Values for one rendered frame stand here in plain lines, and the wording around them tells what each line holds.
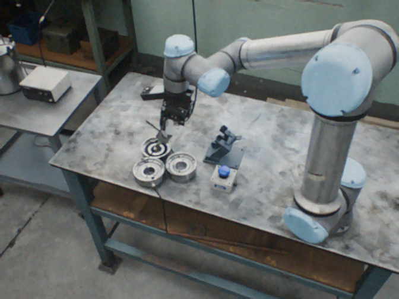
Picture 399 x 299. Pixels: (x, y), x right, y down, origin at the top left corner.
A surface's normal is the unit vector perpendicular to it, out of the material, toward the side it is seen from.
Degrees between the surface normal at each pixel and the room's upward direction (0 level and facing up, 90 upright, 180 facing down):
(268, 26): 90
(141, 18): 90
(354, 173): 7
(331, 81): 82
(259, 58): 86
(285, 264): 0
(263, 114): 0
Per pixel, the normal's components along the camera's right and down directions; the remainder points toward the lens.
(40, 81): -0.01, -0.70
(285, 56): -0.70, 0.47
